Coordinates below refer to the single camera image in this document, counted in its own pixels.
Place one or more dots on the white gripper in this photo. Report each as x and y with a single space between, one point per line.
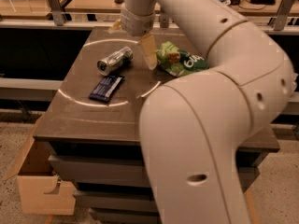
136 24

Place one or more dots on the silver redbull can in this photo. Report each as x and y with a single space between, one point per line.
115 60

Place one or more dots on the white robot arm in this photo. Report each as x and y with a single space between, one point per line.
191 127

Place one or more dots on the green snack bag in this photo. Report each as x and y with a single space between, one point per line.
178 62

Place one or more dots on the dark blue snack bar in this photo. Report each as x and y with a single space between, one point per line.
103 91

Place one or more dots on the grey drawer cabinet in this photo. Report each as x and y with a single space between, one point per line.
97 146

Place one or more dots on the cardboard box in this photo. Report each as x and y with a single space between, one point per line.
42 192

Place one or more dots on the middle metal bracket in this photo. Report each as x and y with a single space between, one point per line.
164 20

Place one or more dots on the metal bracket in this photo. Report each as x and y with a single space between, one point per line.
164 20
57 12
279 21

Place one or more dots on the left metal bracket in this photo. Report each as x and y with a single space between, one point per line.
57 12

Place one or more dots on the right metal bracket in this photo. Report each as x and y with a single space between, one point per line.
279 21

